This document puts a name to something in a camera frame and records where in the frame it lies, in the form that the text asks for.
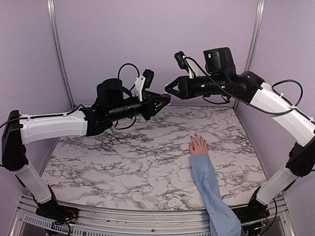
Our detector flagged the aluminium front frame rail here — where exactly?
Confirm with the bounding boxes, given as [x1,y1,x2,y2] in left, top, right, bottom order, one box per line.
[9,194,296,236]

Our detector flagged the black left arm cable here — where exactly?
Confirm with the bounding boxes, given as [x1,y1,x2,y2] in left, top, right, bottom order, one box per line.
[117,63,141,82]

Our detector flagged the dark red nail polish bottle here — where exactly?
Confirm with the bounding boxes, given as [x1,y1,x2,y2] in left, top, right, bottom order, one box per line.
[160,93,171,102]

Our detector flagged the aluminium corner post right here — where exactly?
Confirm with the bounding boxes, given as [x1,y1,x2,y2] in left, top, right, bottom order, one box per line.
[244,0,266,71]

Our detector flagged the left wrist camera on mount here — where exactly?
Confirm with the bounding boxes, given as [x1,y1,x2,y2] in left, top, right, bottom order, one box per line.
[131,69,155,102]

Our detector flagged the person's hand with painted nails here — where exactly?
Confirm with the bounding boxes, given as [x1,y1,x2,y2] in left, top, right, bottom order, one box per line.
[189,133,208,156]

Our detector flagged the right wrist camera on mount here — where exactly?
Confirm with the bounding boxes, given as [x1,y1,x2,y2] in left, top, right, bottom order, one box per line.
[174,51,200,79]

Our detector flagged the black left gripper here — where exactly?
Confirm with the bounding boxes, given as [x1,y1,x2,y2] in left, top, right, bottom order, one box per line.
[108,91,170,121]

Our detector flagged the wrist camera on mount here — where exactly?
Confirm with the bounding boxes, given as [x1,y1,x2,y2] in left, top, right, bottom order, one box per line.
[174,51,200,79]
[131,69,155,102]

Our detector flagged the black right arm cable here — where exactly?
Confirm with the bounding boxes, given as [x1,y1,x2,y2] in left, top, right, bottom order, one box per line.
[184,56,304,116]

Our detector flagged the aluminium corner post left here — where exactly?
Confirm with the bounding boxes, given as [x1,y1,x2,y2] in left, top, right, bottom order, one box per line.
[47,0,75,108]

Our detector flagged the forearm in blue sleeve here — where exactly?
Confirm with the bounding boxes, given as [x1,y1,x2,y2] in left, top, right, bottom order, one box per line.
[190,154,242,236]

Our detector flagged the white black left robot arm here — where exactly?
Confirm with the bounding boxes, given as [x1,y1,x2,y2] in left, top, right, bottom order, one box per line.
[1,77,171,219]

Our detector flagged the aluminium corner post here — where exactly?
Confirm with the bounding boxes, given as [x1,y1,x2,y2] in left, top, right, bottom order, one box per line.
[244,0,266,71]
[47,0,75,108]

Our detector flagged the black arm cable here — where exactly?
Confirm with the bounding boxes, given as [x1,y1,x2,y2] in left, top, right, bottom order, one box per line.
[117,63,141,82]
[184,56,304,116]

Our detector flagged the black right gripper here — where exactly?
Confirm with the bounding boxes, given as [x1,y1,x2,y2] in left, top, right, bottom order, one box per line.
[165,73,227,100]

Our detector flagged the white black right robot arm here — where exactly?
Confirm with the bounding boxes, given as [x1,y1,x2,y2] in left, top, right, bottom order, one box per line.
[165,47,315,220]

